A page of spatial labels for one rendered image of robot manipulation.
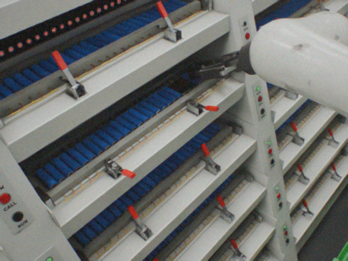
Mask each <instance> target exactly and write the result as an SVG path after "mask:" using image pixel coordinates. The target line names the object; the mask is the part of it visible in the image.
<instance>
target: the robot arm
mask: <svg viewBox="0 0 348 261"><path fill-rule="evenodd" d="M259 29H260V30H259V31H257V32H256V35H255V36H254V38H253V40H252V41H250V42H246V43H245V44H243V45H242V47H241V49H240V50H238V51H234V52H230V53H227V54H223V55H222V56H221V57H220V58H216V59H215V60H214V59H212V60H208V61H204V62H201V63H197V64H196V68H193V69H189V70H187V73H188V76H189V77H190V79H191V80H193V79H198V78H202V80H207V79H218V78H223V79H225V78H227V77H228V74H229V73H233V72H236V73H237V72H241V71H244V72H245V73H247V74H249V75H256V74H257V75H258V76H259V77H260V78H261V79H262V80H264V81H266V82H268V83H270V84H273V85H275V86H278V87H280V88H283V89H286V90H289V91H291V92H294V93H296V94H298V95H301V96H303V97H305V98H308V99H310V100H312V101H314V102H316V103H318V104H320V105H323V106H325V107H327V108H330V109H332V110H334V111H336V112H338V113H340V114H342V115H344V116H346V117H348V19H347V18H346V17H345V16H343V15H341V14H339V13H335V12H332V11H322V12H319V13H316V14H313V15H310V16H307V17H304V18H295V19H282V18H281V19H277V20H273V21H271V22H269V23H267V24H265V25H264V26H261V27H259Z"/></svg>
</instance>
